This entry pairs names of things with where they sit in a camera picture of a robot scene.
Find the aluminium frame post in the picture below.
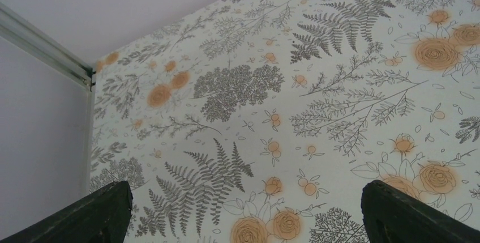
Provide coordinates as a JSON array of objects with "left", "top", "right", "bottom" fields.
[{"left": 1, "top": 3, "right": 96, "bottom": 195}]

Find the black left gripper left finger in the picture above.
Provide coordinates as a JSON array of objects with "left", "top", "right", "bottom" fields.
[{"left": 1, "top": 181, "right": 133, "bottom": 242}]

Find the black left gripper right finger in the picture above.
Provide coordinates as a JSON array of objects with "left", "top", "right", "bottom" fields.
[{"left": 361, "top": 180, "right": 479, "bottom": 242}]

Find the floral patterned table mat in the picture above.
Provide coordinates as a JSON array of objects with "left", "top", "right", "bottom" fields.
[{"left": 90, "top": 0, "right": 479, "bottom": 242}]

